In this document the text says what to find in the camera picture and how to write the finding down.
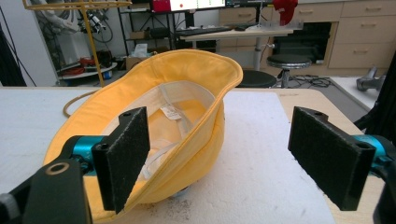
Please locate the white foam mat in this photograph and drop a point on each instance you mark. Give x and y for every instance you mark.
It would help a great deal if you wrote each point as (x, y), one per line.
(255, 161)

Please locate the black round stool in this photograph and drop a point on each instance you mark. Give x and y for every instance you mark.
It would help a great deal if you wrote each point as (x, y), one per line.
(289, 62)
(257, 78)

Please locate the yellow bucket hat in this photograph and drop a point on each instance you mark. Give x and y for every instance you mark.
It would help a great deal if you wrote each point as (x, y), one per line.
(174, 124)

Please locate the black metal shelf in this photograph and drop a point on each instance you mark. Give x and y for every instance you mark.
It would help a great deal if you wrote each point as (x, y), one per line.
(146, 31)

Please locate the beige drawer cabinet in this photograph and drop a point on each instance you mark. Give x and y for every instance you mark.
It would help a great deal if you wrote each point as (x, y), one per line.
(358, 34)

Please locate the cardboard box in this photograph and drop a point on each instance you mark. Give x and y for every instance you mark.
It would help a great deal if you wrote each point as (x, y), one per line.
(134, 60)

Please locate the red cloth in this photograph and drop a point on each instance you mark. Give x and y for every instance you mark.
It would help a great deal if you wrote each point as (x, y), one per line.
(285, 11)

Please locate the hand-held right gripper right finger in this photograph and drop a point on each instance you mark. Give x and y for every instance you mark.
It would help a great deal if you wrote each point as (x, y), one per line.
(330, 155)

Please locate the white standing desk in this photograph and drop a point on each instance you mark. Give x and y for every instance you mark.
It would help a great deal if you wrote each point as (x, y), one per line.
(246, 32)

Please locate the white round platform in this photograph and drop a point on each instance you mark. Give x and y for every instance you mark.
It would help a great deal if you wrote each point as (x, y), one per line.
(88, 71)

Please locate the black keyboard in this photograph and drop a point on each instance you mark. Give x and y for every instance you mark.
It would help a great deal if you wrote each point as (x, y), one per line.
(205, 30)

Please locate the computer monitor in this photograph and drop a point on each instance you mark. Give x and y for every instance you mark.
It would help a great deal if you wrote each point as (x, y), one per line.
(188, 4)

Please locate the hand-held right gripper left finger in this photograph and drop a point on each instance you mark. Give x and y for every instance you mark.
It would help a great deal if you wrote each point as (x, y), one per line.
(123, 161)

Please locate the yellow metal rack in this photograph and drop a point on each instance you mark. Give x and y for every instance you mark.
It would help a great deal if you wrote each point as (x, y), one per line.
(87, 31)

